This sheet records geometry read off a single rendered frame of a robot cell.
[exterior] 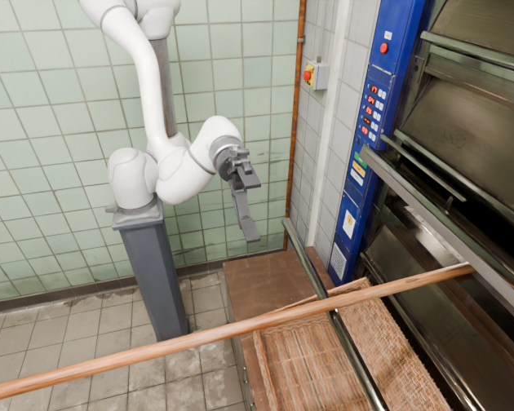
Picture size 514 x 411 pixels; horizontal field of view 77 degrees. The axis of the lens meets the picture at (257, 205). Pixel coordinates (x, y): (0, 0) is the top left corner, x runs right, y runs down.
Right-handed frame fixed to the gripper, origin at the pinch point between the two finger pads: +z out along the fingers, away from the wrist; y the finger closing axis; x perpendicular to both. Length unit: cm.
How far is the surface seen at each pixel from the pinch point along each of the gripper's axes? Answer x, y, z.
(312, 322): -32, 86, -23
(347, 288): -45, 67, -23
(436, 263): -55, 31, 0
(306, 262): -18.7, 30.5, -10.2
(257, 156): -34, 56, -119
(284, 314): -5.9, 27.3, 6.5
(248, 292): -10, 90, -49
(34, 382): 47, 28, 7
